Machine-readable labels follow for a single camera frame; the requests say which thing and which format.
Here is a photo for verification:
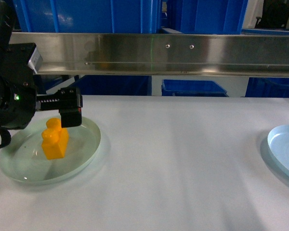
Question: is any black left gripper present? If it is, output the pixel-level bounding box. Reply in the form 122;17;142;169
0;43;83;130

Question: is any yellow toy building block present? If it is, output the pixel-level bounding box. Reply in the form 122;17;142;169
41;117;69;160

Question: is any blue bin lower left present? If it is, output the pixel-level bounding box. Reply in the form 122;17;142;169
34;75;152;96

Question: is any pale green round plate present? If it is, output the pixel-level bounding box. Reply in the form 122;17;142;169
0;117;101;185

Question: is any large blue bin upper left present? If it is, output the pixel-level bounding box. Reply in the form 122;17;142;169
13;0;162;34

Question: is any large blue bin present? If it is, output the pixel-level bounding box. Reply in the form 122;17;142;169
13;0;162;34
168;0;248;35

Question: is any blue bin lower middle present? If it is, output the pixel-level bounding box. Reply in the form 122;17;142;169
161;79;228;97

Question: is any large blue bin upper right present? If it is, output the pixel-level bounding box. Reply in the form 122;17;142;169
168;0;248;35

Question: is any blue bin lower right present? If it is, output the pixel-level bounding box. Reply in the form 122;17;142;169
245;77;289;98

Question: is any light blue round plate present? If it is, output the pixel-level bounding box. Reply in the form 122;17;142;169
267;125;289;177

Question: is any black office chair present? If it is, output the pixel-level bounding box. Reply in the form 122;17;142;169
255;0;289;29

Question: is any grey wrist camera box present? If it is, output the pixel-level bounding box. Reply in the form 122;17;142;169
27;47;43;74

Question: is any stainless steel shelf rail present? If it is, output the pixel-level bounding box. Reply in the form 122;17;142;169
10;33;289;77

